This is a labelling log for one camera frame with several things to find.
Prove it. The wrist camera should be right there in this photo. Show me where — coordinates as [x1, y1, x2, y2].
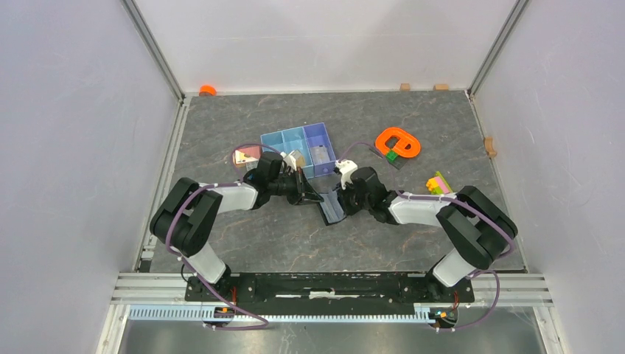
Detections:
[280, 150, 307, 174]
[335, 159, 358, 190]

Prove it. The multicolour brick stack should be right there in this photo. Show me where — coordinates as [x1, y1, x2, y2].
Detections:
[425, 171, 453, 195]

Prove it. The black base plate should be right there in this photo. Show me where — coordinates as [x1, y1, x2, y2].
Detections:
[215, 271, 475, 316]

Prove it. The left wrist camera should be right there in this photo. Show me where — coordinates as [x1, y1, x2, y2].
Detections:
[280, 150, 307, 174]

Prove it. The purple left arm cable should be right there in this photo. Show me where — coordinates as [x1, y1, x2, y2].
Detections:
[164, 142, 284, 331]

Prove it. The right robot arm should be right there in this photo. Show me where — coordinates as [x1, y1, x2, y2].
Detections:
[335, 161, 518, 301]

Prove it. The black card holder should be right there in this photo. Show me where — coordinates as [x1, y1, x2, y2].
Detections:
[316, 189, 349, 227]

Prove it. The orange round cap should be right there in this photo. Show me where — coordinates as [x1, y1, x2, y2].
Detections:
[198, 85, 217, 97]

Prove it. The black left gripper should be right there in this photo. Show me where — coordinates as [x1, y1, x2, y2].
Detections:
[269, 167, 324, 206]

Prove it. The blue three-compartment tray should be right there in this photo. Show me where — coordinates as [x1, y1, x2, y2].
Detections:
[260, 122, 336, 178]

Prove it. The pink and orange block toy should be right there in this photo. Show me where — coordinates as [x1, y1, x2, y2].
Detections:
[232, 145, 262, 170]

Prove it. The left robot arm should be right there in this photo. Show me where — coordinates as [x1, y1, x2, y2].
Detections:
[149, 151, 323, 301]

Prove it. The orange oval ring toy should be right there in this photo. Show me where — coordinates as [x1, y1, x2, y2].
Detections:
[374, 127, 422, 159]

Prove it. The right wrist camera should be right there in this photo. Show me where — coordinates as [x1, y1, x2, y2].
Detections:
[335, 159, 358, 190]

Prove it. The wooden arch piece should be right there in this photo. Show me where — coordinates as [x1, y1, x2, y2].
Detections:
[483, 136, 497, 159]

